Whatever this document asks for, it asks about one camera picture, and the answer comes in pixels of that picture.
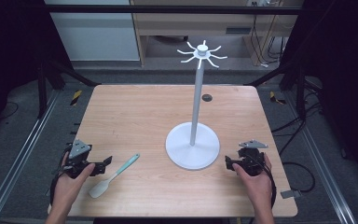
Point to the person's right hand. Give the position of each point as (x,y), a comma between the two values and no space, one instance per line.
(258,186)

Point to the black horizontal frame bar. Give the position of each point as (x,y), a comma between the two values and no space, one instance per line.
(167,9)

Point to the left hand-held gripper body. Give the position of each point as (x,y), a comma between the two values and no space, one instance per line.
(78,155)

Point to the white hook stand rack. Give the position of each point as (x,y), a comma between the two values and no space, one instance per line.
(194,146)

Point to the aluminium floor rail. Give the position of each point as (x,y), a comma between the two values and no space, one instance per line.
(323,165)
(21,155)

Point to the yellow black tape strip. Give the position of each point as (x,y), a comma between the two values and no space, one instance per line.
(275,98)
(76,97)

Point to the white cabinet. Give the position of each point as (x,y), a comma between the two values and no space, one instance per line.
(96,31)

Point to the grey metal bracket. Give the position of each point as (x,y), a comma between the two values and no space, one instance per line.
(290,194)

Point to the person's left hand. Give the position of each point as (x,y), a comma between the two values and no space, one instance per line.
(66,186)

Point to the black frame strut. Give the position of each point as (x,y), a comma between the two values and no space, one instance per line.
(295,74)
(52,74)

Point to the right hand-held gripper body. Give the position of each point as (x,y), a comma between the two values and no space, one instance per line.
(251,158)

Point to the white power strip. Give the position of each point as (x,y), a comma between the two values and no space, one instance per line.
(265,2)

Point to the black curtain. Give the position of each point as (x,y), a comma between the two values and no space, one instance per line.
(9,46)
(345,62)

